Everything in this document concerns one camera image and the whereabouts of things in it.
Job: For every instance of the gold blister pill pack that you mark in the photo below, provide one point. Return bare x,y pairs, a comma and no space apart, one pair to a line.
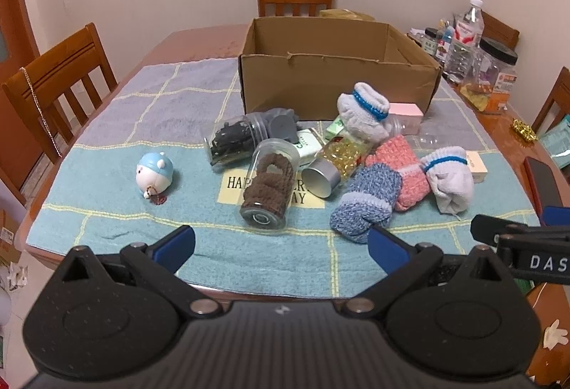
483,99

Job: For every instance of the green tissue pack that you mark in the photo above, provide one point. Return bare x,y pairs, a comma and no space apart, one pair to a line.
336,127
310,143

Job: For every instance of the wooden chair left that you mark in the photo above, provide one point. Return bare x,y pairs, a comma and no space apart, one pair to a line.
36,88

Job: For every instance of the jar of brown hair ties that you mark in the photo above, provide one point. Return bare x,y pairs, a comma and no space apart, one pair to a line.
271,178

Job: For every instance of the wooden chair far right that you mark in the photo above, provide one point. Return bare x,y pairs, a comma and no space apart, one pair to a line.
496,30

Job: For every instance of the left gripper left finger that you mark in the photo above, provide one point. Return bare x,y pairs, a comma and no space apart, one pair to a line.
174,249

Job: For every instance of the pink knit sock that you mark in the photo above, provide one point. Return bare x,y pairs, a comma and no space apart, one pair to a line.
397,154

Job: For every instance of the clear jar black lid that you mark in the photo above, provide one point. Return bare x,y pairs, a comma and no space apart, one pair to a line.
495,74

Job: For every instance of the teal packet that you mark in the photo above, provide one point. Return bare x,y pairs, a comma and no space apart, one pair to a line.
556,142

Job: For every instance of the gold ribbon bow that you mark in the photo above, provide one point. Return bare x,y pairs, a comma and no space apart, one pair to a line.
524,130

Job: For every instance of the blue grey checked towel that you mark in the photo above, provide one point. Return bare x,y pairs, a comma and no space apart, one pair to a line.
95,200

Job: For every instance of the blue knit sock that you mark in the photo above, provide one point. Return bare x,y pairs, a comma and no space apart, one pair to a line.
368,200

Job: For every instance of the small beige box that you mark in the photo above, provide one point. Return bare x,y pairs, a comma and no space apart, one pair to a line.
477,166

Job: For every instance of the dark lid small jar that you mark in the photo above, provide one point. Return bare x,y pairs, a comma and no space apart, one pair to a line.
429,41

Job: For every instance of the green tissue pack front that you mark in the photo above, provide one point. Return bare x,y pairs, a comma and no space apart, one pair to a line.
310,143

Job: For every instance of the jar of golden capsules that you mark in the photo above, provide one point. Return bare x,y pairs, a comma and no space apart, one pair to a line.
334,164

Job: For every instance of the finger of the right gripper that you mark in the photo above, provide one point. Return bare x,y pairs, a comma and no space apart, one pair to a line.
555,216

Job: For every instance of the brown cardboard box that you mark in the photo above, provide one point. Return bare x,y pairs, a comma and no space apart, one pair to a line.
305,63

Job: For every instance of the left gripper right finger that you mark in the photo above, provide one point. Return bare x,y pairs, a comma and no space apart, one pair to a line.
388,250

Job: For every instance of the clear water bottle red label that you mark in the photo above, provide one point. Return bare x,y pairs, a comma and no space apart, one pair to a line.
467,32

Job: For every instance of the white sock blue band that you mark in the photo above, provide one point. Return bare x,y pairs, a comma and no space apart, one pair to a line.
450,178
364,112

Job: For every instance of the pink small box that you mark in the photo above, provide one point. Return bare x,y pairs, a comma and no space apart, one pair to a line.
406,117

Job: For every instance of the blue white piggy toy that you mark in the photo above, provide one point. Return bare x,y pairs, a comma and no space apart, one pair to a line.
154,175

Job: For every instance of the black smartphone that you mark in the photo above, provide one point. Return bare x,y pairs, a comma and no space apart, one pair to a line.
542,185

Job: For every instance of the gold wrapped package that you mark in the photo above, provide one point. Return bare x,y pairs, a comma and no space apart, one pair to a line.
346,15

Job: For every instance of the small blue label bottle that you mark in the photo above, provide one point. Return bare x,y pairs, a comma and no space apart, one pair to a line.
444,38

